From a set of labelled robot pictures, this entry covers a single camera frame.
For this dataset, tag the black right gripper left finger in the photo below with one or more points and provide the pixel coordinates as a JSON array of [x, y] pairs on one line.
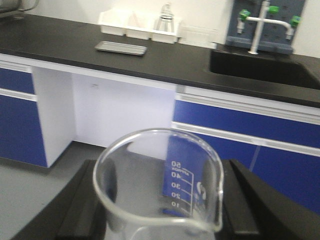
[[74, 214]]

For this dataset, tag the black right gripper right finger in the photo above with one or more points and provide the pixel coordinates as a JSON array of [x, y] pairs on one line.
[[253, 210]]

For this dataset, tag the small clear glass beaker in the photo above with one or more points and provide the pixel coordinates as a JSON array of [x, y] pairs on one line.
[[160, 184]]

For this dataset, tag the silver metal tray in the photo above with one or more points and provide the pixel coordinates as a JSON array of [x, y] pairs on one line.
[[121, 48]]

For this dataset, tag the blue right cabinet front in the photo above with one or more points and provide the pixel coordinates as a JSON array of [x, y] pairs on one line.
[[282, 152]]

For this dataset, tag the blue cabinet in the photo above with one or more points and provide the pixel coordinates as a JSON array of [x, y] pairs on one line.
[[21, 137], [282, 152]]

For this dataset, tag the blue left cabinet front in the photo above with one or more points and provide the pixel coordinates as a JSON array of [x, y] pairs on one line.
[[21, 137]]

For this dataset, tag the black lab sink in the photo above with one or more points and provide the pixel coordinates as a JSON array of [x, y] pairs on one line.
[[262, 69]]

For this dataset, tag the grey drying pegboard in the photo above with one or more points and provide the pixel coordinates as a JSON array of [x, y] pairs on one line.
[[273, 38]]

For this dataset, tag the white lab faucet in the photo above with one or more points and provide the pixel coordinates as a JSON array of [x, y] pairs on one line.
[[261, 20]]

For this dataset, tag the white right storage bin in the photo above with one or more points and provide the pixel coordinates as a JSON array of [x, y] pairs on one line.
[[169, 37]]

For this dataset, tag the white storage bin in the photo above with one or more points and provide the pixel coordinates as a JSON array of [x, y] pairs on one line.
[[113, 21], [139, 25], [169, 37]]

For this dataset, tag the white left storage bin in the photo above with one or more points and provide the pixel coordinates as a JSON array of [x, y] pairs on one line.
[[113, 21]]

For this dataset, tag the white middle storage bin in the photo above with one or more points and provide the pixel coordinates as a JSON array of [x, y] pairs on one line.
[[139, 25]]

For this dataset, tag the glass alcohol lamp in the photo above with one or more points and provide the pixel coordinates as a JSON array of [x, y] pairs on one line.
[[166, 19]]

